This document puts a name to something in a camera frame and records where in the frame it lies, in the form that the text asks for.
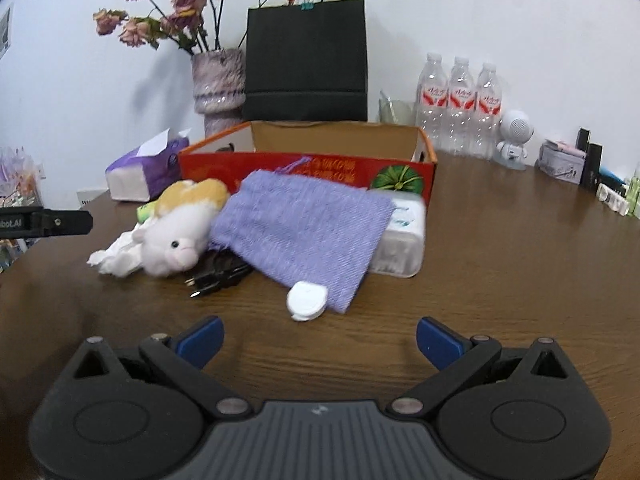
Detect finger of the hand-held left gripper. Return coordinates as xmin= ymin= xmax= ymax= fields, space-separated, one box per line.
xmin=41 ymin=210 xmax=94 ymax=237

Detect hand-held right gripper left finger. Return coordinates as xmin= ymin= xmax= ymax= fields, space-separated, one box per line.
xmin=62 ymin=316 xmax=252 ymax=421

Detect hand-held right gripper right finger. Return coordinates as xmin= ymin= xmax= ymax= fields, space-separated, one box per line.
xmin=387 ymin=316 xmax=581 ymax=421

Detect white wipes pack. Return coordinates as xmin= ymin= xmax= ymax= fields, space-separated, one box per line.
xmin=367 ymin=190 xmax=427 ymax=278

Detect white and yellow plush toy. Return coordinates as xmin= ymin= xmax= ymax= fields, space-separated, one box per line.
xmin=131 ymin=178 xmax=232 ymax=278

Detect white tape roll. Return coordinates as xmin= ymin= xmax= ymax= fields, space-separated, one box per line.
xmin=286 ymin=281 xmax=331 ymax=322

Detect purple knitted pouch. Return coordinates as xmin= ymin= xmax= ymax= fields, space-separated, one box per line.
xmin=209 ymin=157 xmax=396 ymax=315

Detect orange and red cardboard box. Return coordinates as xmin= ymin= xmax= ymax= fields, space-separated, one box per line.
xmin=178 ymin=120 xmax=438 ymax=206

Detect white power strip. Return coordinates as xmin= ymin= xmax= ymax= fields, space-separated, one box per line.
xmin=77 ymin=189 xmax=109 ymax=209

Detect colourful snack packets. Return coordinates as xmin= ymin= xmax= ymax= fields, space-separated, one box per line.
xmin=0 ymin=145 xmax=47 ymax=207

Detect crumpled white tissue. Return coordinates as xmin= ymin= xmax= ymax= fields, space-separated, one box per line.
xmin=87 ymin=230 xmax=146 ymax=277

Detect purple tissue pack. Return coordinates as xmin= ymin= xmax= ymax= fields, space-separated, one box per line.
xmin=105 ymin=129 xmax=192 ymax=203

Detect mottled purple vase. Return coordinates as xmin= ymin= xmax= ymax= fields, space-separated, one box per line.
xmin=191 ymin=49 xmax=247 ymax=138

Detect small printed tin box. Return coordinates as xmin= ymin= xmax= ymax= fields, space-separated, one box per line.
xmin=535 ymin=139 xmax=587 ymax=185

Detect white robot figurine speaker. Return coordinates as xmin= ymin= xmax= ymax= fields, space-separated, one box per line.
xmin=495 ymin=109 xmax=535 ymax=171

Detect grey glass cup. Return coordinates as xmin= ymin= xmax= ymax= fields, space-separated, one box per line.
xmin=378 ymin=90 xmax=417 ymax=126

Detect clear water bottle red label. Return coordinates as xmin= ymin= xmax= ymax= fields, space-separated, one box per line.
xmin=416 ymin=52 xmax=449 ymax=153
xmin=474 ymin=62 xmax=503 ymax=160
xmin=446 ymin=56 xmax=478 ymax=157

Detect green bottle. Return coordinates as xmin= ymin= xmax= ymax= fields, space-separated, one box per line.
xmin=627 ymin=170 xmax=640 ymax=218

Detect black paper bag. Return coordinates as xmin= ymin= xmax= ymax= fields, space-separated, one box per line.
xmin=241 ymin=0 xmax=369 ymax=123

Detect black charger cable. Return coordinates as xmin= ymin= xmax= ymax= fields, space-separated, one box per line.
xmin=184 ymin=249 xmax=253 ymax=298

